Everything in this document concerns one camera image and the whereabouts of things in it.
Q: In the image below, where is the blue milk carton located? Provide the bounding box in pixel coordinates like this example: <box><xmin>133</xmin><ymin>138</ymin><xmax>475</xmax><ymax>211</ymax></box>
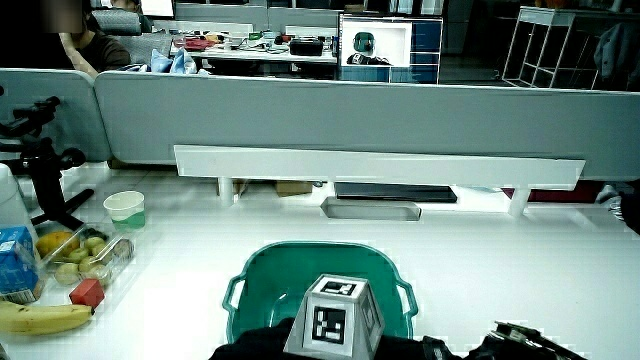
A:
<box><xmin>0</xmin><ymin>225</ymin><xmax>44</xmax><ymax>305</ymax></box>

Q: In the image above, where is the black camera tripod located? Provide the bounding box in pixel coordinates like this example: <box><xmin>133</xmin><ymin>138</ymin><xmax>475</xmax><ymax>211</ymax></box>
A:
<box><xmin>0</xmin><ymin>94</ymin><xmax>96</xmax><ymax>231</ymax></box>

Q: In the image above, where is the red cube block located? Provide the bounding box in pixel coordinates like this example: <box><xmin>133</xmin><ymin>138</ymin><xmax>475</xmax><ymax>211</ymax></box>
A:
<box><xmin>68</xmin><ymin>278</ymin><xmax>106</xmax><ymax>310</ymax></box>

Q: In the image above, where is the cluttered background desk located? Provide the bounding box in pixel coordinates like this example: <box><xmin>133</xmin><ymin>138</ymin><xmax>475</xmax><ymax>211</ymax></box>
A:
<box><xmin>169</xmin><ymin>29</ymin><xmax>339</xmax><ymax>65</ymax></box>

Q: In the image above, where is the white plastic bottle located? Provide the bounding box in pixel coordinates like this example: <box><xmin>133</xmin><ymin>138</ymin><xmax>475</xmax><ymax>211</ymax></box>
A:
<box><xmin>0</xmin><ymin>162</ymin><xmax>39</xmax><ymax>241</ymax></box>

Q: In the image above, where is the person's right forearm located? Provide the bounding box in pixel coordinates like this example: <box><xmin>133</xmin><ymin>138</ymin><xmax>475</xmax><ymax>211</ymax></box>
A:
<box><xmin>464</xmin><ymin>320</ymin><xmax>589</xmax><ymax>360</ymax></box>

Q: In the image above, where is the white green paper cup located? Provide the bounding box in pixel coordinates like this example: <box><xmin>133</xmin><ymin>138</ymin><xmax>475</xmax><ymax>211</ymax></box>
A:
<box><xmin>103</xmin><ymin>190</ymin><xmax>147</xmax><ymax>231</ymax></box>

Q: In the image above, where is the blue cloth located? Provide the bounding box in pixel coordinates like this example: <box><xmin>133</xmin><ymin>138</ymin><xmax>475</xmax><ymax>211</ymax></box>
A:
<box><xmin>149</xmin><ymin>47</ymin><xmax>199</xmax><ymax>75</ymax></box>

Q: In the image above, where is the teal plastic basin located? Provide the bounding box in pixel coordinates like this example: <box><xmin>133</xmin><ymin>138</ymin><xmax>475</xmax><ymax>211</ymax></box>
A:
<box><xmin>222</xmin><ymin>241</ymin><xmax>419</xmax><ymax>346</ymax></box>

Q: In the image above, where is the black bag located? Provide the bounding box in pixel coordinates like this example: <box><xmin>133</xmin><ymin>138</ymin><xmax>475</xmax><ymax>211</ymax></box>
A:
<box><xmin>289</xmin><ymin>38</ymin><xmax>325</xmax><ymax>57</ymax></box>

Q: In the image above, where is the clear plastic fruit container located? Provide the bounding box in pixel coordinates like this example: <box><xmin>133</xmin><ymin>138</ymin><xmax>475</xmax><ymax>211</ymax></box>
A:
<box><xmin>34</xmin><ymin>222</ymin><xmax>136</xmax><ymax>290</ymax></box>

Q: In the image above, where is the long grey divider panel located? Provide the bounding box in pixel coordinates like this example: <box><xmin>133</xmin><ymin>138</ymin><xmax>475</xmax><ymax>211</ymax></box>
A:
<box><xmin>93</xmin><ymin>70</ymin><xmax>640</xmax><ymax>182</ymax></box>

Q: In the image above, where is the hanging grey jacket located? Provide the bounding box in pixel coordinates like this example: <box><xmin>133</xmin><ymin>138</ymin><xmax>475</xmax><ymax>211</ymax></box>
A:
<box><xmin>593</xmin><ymin>22</ymin><xmax>640</xmax><ymax>91</ymax></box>

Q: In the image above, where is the person's right hand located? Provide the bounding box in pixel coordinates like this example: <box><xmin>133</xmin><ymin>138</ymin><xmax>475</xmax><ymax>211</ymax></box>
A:
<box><xmin>209</xmin><ymin>273</ymin><xmax>461</xmax><ymax>360</ymax></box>

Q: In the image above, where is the short grey divider panel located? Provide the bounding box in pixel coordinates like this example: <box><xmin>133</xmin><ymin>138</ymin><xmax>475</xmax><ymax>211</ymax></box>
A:
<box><xmin>0</xmin><ymin>68</ymin><xmax>112</xmax><ymax>162</ymax></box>

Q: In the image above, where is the orange fruit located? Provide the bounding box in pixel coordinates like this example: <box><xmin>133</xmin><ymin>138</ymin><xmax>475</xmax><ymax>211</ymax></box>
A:
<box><xmin>35</xmin><ymin>230</ymin><xmax>80</xmax><ymax>259</ymax></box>

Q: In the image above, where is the grey tray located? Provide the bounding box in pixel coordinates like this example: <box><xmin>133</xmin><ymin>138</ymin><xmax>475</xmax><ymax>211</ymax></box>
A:
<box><xmin>320</xmin><ymin>196</ymin><xmax>423</xmax><ymax>222</ymax></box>

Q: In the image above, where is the dark red flat item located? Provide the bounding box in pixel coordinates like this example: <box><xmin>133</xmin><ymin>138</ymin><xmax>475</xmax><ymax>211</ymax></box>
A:
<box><xmin>502</xmin><ymin>180</ymin><xmax>606</xmax><ymax>204</ymax></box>

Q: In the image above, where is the grey office chair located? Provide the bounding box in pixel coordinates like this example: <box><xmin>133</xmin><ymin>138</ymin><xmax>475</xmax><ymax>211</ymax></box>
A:
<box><xmin>92</xmin><ymin>8</ymin><xmax>143</xmax><ymax>36</ymax></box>

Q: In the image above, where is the white monitor riser shelf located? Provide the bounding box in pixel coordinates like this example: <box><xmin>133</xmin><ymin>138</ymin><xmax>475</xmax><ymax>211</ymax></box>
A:
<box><xmin>173</xmin><ymin>144</ymin><xmax>586</xmax><ymax>219</ymax></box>

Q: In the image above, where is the yellow banana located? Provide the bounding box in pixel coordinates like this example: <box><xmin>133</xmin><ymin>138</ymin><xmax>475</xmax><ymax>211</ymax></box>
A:
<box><xmin>0</xmin><ymin>299</ymin><xmax>95</xmax><ymax>336</ymax></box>

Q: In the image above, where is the computer monitor with blue screen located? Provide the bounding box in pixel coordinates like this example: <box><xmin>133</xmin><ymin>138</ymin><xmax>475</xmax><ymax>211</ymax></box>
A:
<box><xmin>338</xmin><ymin>13</ymin><xmax>444</xmax><ymax>85</ymax></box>

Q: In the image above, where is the black keyboard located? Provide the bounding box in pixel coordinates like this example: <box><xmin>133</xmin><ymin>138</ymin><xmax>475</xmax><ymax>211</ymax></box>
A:
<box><xmin>333</xmin><ymin>181</ymin><xmax>459</xmax><ymax>204</ymax></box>

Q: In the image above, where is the pile of small green fruits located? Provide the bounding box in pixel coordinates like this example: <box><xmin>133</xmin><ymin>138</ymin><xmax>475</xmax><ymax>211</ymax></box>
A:
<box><xmin>53</xmin><ymin>234</ymin><xmax>135</xmax><ymax>289</ymax></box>

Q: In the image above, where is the white wire shelf rack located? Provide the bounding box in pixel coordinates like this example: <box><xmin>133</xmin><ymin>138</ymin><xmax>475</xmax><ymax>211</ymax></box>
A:
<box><xmin>502</xmin><ymin>6</ymin><xmax>606</xmax><ymax>90</ymax></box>

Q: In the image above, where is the brown cardboard box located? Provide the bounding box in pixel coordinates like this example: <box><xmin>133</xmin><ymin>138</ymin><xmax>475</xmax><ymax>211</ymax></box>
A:
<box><xmin>274</xmin><ymin>179</ymin><xmax>314</xmax><ymax>198</ymax></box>

